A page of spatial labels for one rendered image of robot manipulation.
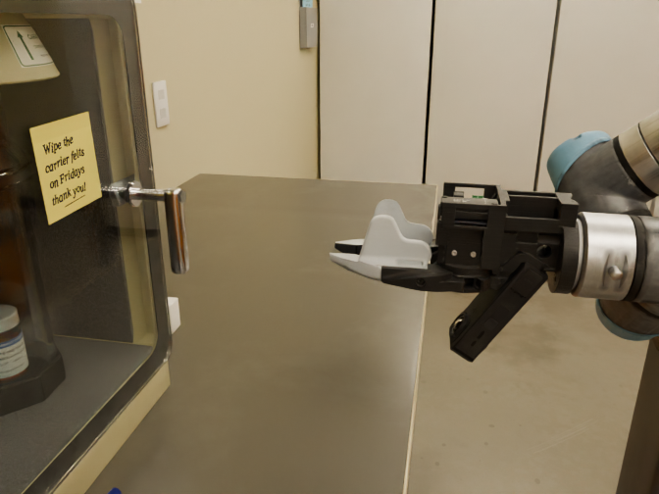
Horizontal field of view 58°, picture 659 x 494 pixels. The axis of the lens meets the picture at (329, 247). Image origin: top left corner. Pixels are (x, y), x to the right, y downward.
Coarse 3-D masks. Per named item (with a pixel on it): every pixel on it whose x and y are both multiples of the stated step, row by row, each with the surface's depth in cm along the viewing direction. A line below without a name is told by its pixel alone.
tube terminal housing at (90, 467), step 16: (160, 384) 70; (144, 400) 67; (128, 416) 63; (144, 416) 67; (112, 432) 60; (128, 432) 64; (96, 448) 58; (112, 448) 60; (80, 464) 55; (96, 464) 58; (64, 480) 53; (80, 480) 55
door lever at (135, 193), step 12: (132, 192) 58; (144, 192) 58; (156, 192) 58; (168, 192) 57; (180, 192) 57; (132, 204) 58; (168, 204) 58; (180, 204) 58; (168, 216) 58; (180, 216) 58; (168, 228) 59; (180, 228) 58; (180, 240) 59; (180, 252) 59; (180, 264) 60
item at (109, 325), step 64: (0, 0) 40; (64, 0) 46; (128, 0) 55; (0, 64) 40; (64, 64) 47; (128, 64) 56; (0, 128) 41; (128, 128) 57; (0, 192) 41; (0, 256) 42; (64, 256) 49; (128, 256) 59; (0, 320) 42; (64, 320) 49; (128, 320) 60; (0, 384) 42; (64, 384) 50; (128, 384) 60; (0, 448) 43; (64, 448) 50
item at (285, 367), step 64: (192, 192) 156; (256, 192) 156; (320, 192) 156; (384, 192) 155; (192, 256) 113; (256, 256) 113; (320, 256) 113; (192, 320) 89; (256, 320) 89; (320, 320) 89; (384, 320) 89; (192, 384) 73; (256, 384) 73; (320, 384) 73; (384, 384) 73; (128, 448) 62; (192, 448) 62; (256, 448) 62; (320, 448) 62; (384, 448) 62
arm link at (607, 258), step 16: (592, 224) 49; (608, 224) 49; (624, 224) 49; (592, 240) 48; (608, 240) 48; (624, 240) 48; (592, 256) 48; (608, 256) 48; (624, 256) 48; (592, 272) 49; (608, 272) 48; (624, 272) 48; (576, 288) 50; (592, 288) 49; (608, 288) 49; (624, 288) 49
